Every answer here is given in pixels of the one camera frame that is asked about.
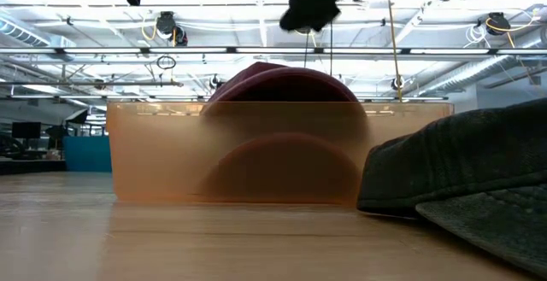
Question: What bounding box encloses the orange translucent plastic bin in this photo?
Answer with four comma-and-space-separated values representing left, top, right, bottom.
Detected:
106, 101, 455, 205

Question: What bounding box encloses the black computer monitor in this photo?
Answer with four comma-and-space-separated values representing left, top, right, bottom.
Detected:
11, 121, 43, 140

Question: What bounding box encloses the black ceiling cord reel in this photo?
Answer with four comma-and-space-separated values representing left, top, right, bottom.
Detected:
156, 10, 189, 47
485, 11, 513, 38

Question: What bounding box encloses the dark grey baseball cap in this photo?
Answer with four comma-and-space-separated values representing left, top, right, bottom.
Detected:
356, 97, 547, 278

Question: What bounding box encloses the blue plastic bin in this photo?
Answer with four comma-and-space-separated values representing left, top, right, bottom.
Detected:
63, 135, 113, 173

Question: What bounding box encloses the maroon baseball cap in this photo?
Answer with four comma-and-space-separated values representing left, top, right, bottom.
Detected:
199, 61, 368, 205

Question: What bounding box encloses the black coiled cable loop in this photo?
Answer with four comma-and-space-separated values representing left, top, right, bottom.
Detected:
156, 55, 177, 72

